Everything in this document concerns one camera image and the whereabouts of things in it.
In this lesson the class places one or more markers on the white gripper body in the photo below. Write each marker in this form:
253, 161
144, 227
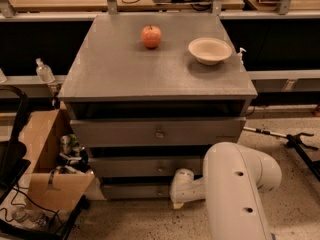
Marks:
180, 186

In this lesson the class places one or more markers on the grey bottom drawer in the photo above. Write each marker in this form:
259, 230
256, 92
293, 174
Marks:
135, 191

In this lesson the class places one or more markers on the grey drawer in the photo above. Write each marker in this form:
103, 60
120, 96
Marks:
144, 166
150, 132
135, 191

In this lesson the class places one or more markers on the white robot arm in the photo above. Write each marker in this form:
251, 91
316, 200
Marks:
233, 178

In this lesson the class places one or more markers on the grey top drawer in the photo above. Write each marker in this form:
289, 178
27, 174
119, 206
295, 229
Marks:
150, 132

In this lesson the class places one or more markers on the grey middle drawer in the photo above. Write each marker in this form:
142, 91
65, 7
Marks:
144, 166

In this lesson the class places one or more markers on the grey wooden drawer cabinet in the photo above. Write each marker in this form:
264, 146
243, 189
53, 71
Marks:
114, 76

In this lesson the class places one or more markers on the clutter inside cardboard box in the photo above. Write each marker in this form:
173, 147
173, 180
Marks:
72, 157

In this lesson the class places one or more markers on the black stand with metal pole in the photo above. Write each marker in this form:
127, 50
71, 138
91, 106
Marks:
295, 142

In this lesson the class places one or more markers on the brown cardboard box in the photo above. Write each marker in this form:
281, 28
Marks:
48, 188

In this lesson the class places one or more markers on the small white pump bottle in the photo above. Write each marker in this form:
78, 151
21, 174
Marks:
240, 54

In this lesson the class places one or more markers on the white paper bowl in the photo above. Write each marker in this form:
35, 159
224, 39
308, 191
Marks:
209, 51

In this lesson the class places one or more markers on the red apple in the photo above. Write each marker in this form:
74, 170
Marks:
151, 36

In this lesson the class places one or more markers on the black chair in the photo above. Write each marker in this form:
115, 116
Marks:
12, 152

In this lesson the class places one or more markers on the clear sanitizer bottle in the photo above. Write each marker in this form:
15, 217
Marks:
44, 72

